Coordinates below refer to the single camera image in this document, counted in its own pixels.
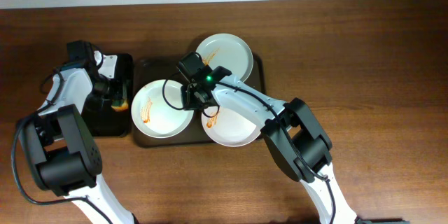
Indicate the dark brown serving tray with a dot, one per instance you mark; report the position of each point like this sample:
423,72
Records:
148,69

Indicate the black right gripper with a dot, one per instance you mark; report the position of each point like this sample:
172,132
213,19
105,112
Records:
195,98

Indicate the pink plate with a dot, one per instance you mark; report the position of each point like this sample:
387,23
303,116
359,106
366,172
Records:
228,128

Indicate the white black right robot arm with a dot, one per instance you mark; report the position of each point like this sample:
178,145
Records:
295,139

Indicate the cream white plate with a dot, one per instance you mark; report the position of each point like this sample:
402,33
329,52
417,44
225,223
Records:
153,116

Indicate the grey-green plate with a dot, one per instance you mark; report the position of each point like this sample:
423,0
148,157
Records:
228,51

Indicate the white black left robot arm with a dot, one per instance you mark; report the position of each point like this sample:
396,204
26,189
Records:
60,151

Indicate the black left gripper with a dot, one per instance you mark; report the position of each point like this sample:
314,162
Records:
114,95

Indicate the black small tray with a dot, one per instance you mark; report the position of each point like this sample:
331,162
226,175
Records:
101,119

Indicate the yellow green sponge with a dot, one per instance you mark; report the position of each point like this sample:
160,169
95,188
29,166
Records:
120,105

